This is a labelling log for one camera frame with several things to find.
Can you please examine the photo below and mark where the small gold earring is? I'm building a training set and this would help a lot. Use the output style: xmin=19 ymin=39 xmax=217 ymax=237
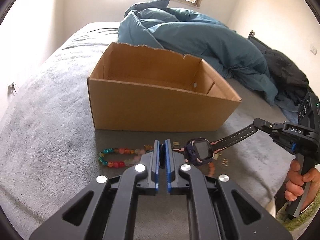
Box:
xmin=222 ymin=158 xmax=228 ymax=166

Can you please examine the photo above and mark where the black clothing pile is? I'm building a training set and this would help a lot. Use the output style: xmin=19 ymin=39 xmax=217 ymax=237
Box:
xmin=248 ymin=36 xmax=310 ymax=112

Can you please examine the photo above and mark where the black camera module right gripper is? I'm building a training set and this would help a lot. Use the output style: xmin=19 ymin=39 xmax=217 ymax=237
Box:
xmin=298 ymin=92 xmax=320 ymax=132

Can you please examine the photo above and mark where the teal duvet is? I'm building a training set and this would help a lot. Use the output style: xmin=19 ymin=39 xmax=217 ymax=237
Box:
xmin=118 ymin=0 xmax=298 ymax=122

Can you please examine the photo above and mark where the black pink smartwatch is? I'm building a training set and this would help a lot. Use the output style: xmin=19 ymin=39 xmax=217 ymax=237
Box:
xmin=160 ymin=124 xmax=258 ymax=167

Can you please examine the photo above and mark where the green sleeve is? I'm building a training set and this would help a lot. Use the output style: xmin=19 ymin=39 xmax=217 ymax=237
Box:
xmin=276 ymin=191 xmax=319 ymax=232

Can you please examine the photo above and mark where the colourful bead bracelet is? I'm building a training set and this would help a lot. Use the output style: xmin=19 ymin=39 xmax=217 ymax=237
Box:
xmin=98 ymin=144 xmax=154 ymax=169

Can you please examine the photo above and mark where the white wall socket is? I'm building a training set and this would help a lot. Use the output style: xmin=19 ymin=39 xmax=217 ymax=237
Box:
xmin=310 ymin=47 xmax=317 ymax=55

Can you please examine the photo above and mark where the brown cardboard box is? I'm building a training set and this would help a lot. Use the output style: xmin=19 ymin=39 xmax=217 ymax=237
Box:
xmin=87 ymin=42 xmax=241 ymax=132

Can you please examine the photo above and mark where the right hand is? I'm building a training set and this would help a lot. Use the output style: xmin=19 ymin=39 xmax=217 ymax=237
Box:
xmin=284 ymin=160 xmax=319 ymax=211

